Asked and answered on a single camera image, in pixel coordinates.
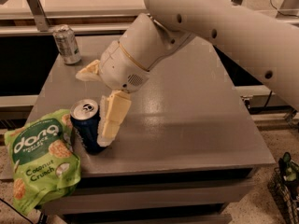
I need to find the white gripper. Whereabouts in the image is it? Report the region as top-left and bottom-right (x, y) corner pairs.
(76, 41), (150, 147)

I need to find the blue pepsi can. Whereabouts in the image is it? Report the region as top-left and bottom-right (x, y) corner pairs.
(70, 99), (104, 154)

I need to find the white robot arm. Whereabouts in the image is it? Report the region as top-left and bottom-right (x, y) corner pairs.
(76, 0), (299, 147)

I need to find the silver green soda can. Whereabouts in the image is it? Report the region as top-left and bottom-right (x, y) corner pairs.
(53, 24), (81, 64)

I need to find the green rice chips bag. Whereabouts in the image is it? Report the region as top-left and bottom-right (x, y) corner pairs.
(5, 109), (80, 215)

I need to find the grey cabinet drawer front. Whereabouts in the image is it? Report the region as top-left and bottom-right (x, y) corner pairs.
(42, 178), (254, 215)

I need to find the metal rail shelf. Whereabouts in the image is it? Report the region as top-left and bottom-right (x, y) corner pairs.
(0, 17), (299, 37)

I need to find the metal bracket left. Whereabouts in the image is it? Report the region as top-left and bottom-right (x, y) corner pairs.
(26, 0), (50, 32)

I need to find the black wire basket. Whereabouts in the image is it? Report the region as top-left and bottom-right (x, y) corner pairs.
(267, 152), (299, 224)

